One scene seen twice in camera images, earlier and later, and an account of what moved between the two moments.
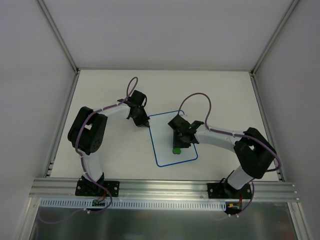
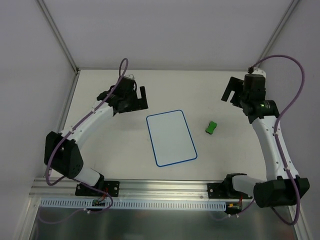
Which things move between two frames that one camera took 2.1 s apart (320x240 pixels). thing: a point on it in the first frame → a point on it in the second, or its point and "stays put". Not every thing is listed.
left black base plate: [85, 187] stays put
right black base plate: [225, 191] stays put
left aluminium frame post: [58, 36] stays put
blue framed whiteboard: [162, 135] stays put
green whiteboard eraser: [176, 150] → [211, 127]
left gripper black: [141, 118] → [137, 105]
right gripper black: [181, 140] → [235, 93]
